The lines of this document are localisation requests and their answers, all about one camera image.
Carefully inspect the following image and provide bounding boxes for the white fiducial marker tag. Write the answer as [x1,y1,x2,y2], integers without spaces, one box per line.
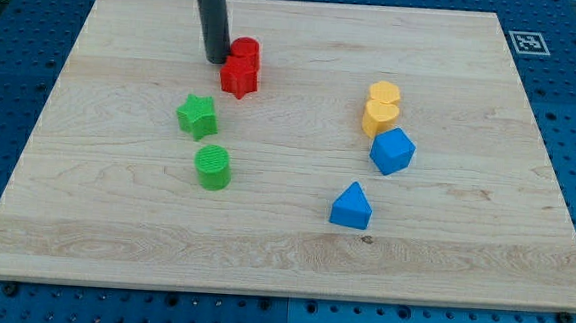
[509,30,550,56]

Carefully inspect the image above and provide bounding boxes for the green star block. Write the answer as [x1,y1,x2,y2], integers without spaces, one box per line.
[176,93,218,141]

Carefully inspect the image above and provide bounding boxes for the red star block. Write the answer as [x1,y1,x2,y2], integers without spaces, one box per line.
[219,56,258,99]

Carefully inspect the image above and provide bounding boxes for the light wooden board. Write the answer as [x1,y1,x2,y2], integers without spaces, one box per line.
[0,0,576,312]

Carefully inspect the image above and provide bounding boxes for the red cylinder block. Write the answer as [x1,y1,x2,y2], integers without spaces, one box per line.
[231,36,261,70]

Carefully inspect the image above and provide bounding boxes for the blue triangle block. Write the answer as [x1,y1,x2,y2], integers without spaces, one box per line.
[328,182,372,230]

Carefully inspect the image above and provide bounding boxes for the blue cube block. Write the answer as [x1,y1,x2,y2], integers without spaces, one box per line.
[369,128,416,176]

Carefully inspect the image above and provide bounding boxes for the yellow hexagon block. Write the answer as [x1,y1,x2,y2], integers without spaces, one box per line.
[368,80,401,105]

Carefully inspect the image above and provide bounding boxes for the yellow heart block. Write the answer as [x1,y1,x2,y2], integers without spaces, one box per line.
[361,99,400,139]

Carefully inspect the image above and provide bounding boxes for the green cylinder block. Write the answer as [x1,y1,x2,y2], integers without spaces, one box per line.
[194,145,231,191]

